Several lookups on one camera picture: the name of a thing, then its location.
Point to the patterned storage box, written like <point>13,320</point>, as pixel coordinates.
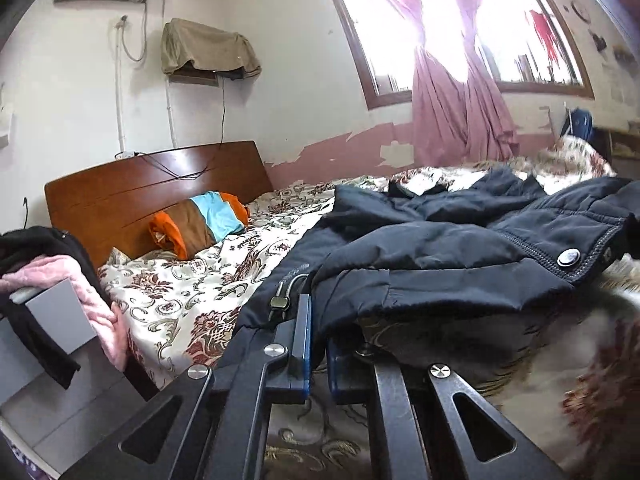
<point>20,455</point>

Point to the wooden bed headboard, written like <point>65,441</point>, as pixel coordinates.
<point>100,195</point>

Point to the dark wall ornament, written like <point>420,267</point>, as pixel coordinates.
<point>598,42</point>

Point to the orange brown blue pillow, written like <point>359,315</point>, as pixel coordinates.
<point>200,220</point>

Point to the dark wall shelf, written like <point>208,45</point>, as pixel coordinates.
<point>195,77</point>

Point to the black garment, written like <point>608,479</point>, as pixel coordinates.
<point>30,245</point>

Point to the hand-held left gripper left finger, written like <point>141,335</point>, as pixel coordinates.
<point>302,350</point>

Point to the wooden shelf unit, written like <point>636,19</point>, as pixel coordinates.
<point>625,145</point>

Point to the blue backpack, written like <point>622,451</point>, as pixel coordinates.
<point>581,125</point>

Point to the grey nightstand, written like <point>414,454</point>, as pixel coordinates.
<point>60,315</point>

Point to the wooden framed window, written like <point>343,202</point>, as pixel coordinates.
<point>360,70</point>

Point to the floral bed blanket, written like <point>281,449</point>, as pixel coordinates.
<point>190,300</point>

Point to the dark navy padded jacket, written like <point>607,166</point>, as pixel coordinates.
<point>450,245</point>

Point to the pink fluffy garment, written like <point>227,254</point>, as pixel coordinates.
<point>95,305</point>

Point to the red hanging garment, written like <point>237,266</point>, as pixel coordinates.
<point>547,32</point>

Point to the round wall clock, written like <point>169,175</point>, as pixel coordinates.
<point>582,11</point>

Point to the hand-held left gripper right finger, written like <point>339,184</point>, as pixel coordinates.
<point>340,375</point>

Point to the beige cover cloth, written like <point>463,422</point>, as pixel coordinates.
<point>210,45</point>

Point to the white power strip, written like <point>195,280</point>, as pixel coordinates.
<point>125,154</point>

